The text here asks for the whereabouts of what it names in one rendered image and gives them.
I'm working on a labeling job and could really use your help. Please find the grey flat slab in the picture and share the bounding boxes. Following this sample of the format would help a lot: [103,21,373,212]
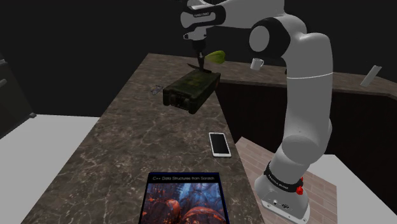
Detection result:
[359,65,383,88]

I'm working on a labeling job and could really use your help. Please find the blue and orange book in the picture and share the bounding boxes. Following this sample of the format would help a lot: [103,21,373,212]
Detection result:
[138,172,230,224]

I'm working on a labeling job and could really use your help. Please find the white mug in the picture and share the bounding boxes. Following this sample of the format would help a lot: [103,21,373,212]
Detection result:
[250,57,265,71]

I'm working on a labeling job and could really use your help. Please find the dark green box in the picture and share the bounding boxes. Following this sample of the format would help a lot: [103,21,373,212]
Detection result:
[162,69,222,115]

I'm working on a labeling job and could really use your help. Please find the dark cabinet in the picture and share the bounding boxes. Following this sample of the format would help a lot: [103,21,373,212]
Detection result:
[0,52,38,141]

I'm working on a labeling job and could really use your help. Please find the white smartphone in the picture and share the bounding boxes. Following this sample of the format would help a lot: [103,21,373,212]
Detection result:
[208,132,232,158]

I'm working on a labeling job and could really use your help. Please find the green leafy vegetable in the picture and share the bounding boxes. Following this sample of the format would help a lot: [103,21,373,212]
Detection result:
[204,50,226,65]

